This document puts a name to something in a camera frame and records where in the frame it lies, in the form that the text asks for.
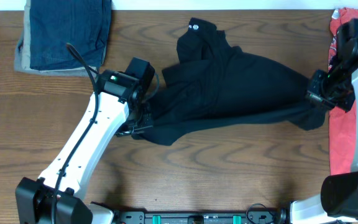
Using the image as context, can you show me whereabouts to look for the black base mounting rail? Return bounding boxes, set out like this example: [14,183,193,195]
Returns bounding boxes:
[88,202,291,224]

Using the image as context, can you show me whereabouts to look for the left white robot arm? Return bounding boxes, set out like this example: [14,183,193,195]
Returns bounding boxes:
[15,67,155,223]

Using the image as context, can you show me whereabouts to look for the folded khaki pants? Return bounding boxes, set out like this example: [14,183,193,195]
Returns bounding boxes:
[13,0,108,78]

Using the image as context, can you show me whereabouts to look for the black t-shirt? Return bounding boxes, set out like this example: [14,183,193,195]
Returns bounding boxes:
[134,18,325,146]

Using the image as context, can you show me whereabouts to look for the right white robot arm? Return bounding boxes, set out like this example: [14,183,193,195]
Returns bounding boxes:
[281,19,358,223]

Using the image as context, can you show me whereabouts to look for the red soccer t-shirt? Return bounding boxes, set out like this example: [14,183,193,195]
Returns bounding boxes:
[328,7,358,175]

